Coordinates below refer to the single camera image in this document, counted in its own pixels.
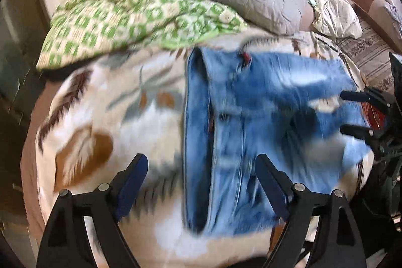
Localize white crumpled cloth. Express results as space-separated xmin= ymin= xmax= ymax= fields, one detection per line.
xmin=308 ymin=0 xmax=363 ymax=39

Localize blue denim jeans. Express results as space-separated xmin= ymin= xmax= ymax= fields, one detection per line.
xmin=183 ymin=47 xmax=371 ymax=237

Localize striped floral bed sheet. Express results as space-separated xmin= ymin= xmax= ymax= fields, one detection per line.
xmin=335 ymin=16 xmax=394 ymax=94

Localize dark wooden glass door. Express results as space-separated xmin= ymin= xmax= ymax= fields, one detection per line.
xmin=0 ymin=0 xmax=53 ymax=225

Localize leaf pattern fleece blanket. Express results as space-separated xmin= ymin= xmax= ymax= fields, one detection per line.
xmin=21 ymin=28 xmax=374 ymax=267

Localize green checkered quilt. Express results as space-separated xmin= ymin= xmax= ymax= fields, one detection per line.
xmin=36 ymin=0 xmax=247 ymax=71

